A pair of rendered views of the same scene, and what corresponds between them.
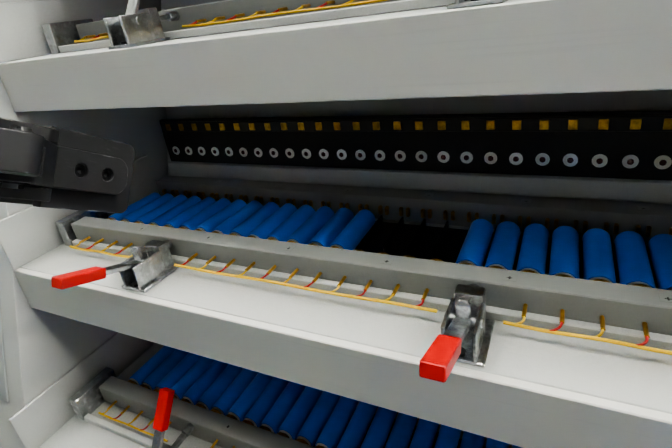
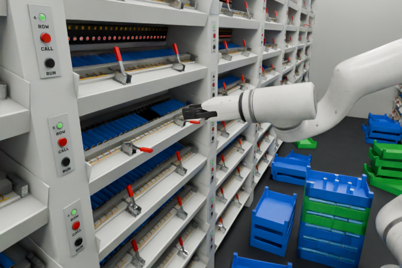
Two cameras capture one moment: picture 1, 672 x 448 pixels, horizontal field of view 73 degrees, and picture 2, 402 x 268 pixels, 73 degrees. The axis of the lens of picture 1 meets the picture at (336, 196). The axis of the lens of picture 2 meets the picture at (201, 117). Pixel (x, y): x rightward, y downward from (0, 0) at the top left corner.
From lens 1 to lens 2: 0.88 m
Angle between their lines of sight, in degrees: 87
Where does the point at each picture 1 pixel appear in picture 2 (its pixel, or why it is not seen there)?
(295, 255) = (151, 125)
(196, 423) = (124, 195)
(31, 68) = (96, 96)
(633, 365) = not seen: hidden behind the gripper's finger
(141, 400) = (103, 209)
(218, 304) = (151, 143)
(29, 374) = (91, 224)
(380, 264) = (163, 119)
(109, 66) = (127, 90)
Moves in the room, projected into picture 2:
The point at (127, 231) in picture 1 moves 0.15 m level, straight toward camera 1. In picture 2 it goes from (107, 146) to (163, 137)
